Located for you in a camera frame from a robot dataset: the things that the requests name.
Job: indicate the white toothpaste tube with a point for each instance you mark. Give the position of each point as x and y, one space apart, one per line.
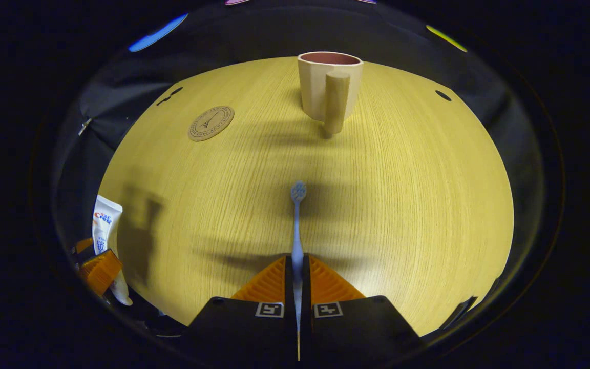
106 225

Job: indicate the round cork coaster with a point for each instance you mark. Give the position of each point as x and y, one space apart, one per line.
211 123

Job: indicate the black backdrop cloth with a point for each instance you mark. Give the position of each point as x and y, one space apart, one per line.
233 36

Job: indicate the beige cup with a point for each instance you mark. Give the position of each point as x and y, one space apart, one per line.
315 87

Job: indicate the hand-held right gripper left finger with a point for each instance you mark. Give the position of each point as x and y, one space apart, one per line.
246 328

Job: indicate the white toothbrush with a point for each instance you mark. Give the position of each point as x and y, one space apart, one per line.
297 230

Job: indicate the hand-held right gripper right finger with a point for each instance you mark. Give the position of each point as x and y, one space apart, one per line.
356 328

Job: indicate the silver metal clip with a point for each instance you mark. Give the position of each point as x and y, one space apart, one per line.
85 126

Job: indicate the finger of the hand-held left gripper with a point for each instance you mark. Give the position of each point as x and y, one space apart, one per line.
100 271
83 246

